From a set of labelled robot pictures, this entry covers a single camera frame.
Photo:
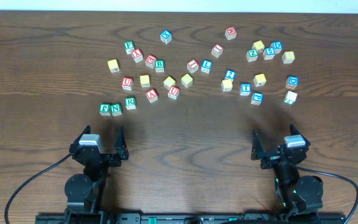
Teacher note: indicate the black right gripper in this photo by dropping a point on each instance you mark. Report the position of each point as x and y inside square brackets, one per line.
[277, 156]

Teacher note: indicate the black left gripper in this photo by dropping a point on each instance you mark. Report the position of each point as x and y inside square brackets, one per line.
[103, 157]

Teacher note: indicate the green R letter block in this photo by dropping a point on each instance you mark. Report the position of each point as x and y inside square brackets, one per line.
[130, 103]

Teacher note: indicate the yellow O letter block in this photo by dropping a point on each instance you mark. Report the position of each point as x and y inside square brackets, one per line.
[144, 81]

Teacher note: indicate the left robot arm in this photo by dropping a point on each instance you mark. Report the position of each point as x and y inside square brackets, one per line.
[85, 191]

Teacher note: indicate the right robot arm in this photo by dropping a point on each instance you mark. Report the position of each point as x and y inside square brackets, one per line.
[299, 194]

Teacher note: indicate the green J letter block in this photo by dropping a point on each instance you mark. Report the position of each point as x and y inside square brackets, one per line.
[104, 109]

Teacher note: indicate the green N letter block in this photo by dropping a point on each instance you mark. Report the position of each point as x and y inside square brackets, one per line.
[116, 109]

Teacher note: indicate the green 7 number block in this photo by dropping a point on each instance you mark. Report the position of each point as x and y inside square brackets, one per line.
[290, 97]

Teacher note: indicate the red U block left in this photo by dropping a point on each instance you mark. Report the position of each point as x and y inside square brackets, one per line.
[127, 83]

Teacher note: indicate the red u block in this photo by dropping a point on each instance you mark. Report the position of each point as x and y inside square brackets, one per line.
[127, 83]
[173, 92]

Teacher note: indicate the blue T letter block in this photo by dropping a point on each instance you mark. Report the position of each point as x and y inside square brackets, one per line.
[245, 89]

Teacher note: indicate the blue D block right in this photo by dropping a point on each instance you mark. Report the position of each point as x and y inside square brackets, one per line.
[292, 82]

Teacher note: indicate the blue d block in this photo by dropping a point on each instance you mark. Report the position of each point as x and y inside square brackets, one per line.
[292, 82]
[277, 46]

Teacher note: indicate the yellow K letter block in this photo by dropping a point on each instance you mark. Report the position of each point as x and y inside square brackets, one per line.
[260, 80]

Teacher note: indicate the red A letter block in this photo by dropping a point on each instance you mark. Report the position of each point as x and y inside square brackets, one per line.
[152, 95]

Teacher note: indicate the yellow block far left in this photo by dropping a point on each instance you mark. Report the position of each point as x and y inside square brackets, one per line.
[113, 66]

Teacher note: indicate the yellow S letter block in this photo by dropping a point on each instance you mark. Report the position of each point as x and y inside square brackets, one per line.
[226, 85]

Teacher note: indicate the blue 2 number block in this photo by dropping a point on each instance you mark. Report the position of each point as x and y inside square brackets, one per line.
[230, 75]

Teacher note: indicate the red U block centre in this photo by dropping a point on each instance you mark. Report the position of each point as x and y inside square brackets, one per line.
[173, 92]

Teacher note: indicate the yellow 8 number block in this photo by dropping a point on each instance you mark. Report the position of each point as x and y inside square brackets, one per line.
[288, 57]

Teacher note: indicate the yellow block centre left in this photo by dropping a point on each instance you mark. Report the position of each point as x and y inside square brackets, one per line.
[169, 82]

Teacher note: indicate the blue 5 number block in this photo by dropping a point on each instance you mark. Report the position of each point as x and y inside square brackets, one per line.
[268, 53]

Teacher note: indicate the red X letter block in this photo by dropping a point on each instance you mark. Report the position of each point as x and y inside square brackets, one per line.
[137, 55]

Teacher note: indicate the green Z letter block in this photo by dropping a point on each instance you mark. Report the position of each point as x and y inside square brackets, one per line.
[251, 55]

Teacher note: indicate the red E letter block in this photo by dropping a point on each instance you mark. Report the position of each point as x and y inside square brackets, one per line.
[150, 61]

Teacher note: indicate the green B letter block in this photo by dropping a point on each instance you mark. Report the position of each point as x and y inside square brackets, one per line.
[159, 66]

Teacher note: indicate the blue D block upper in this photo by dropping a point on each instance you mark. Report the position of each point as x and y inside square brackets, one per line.
[277, 46]

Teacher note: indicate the green F letter block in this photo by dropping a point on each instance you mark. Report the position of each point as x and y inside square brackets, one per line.
[129, 47]

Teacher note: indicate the yellow block upper right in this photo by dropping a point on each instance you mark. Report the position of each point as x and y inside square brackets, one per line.
[258, 46]

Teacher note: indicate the yellow block centre right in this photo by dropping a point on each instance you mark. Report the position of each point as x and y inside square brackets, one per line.
[187, 80]

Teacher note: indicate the blue L letter block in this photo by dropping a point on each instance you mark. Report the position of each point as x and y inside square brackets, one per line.
[206, 66]

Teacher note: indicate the red I block upper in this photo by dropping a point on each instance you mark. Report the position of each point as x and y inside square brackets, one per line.
[217, 50]

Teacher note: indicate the red i block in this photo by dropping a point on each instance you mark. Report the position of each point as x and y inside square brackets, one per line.
[192, 66]
[217, 50]

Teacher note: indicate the red I block centre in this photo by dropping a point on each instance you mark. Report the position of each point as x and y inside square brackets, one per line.
[192, 66]

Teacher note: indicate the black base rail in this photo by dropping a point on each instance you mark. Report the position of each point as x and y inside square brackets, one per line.
[135, 218]

